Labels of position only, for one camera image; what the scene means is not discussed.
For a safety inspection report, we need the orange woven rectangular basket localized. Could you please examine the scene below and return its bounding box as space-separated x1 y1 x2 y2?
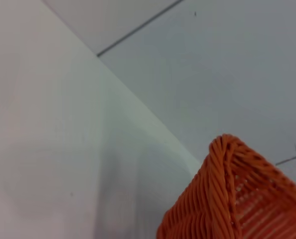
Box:
155 133 296 239

